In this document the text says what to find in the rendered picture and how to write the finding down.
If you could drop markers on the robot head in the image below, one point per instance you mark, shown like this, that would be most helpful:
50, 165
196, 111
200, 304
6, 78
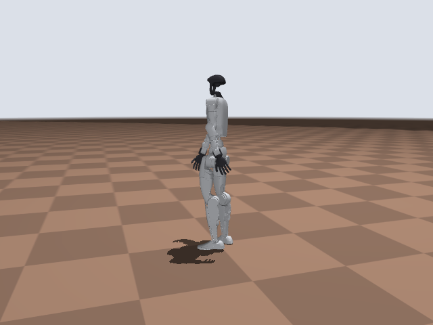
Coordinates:
216, 81

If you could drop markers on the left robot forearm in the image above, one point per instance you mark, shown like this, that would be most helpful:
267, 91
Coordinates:
212, 134

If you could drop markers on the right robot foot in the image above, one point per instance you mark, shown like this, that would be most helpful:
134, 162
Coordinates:
227, 240

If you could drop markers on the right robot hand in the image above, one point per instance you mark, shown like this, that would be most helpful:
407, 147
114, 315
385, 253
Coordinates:
198, 160

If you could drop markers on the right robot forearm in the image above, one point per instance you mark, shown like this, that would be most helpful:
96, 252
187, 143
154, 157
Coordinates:
205, 145

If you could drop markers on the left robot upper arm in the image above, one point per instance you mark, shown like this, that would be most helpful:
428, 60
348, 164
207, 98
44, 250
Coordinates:
211, 104

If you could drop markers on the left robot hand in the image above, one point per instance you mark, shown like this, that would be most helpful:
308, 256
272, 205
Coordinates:
220, 162

